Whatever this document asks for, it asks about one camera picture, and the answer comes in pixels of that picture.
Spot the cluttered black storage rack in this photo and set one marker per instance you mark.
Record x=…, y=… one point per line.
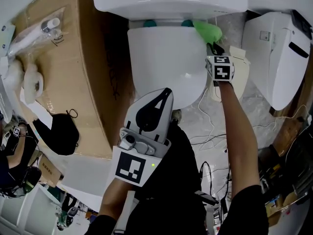
x=288, y=180

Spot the silver gripper camera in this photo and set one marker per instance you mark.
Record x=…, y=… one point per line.
x=129, y=139

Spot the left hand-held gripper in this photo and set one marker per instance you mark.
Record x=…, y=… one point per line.
x=129, y=168

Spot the black flat device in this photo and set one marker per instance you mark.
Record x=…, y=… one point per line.
x=206, y=196

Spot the white foam slippers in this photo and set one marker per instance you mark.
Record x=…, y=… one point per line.
x=33, y=82

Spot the white board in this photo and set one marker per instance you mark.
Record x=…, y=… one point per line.
x=83, y=177

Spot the brown wooden planks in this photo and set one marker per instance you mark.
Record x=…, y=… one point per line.
x=286, y=136

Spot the person's right shoe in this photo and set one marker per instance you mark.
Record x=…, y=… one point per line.
x=176, y=116

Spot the plastic-wrapped white foam part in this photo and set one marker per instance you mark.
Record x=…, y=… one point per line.
x=14, y=73

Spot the person's left forearm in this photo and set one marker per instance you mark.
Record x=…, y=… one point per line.
x=115, y=197

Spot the green cloth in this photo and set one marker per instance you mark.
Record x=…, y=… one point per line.
x=207, y=32

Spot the teal hinge cap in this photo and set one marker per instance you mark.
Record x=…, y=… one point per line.
x=187, y=23
x=149, y=23

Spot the person's black shirt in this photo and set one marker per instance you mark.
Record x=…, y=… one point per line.
x=247, y=212

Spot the large cardboard box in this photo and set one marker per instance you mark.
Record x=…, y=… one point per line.
x=73, y=70

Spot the white toilet lid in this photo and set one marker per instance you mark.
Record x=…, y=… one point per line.
x=166, y=62

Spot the cream lidded waste bin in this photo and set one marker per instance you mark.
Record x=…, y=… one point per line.
x=240, y=82

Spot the white paper strip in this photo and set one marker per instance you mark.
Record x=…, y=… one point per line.
x=41, y=112

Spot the white pipe in plastic bag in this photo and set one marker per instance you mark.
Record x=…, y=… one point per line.
x=31, y=37

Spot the small cardboard box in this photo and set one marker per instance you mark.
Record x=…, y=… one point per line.
x=49, y=170

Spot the black and green bag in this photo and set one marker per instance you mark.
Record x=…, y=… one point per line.
x=30, y=180

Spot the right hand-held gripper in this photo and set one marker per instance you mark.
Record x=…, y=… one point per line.
x=221, y=70

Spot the person's right forearm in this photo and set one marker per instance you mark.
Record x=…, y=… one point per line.
x=239, y=136

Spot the person's black trousers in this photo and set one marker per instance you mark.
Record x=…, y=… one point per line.
x=181, y=160

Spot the white smart toilet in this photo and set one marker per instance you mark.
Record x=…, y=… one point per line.
x=269, y=70

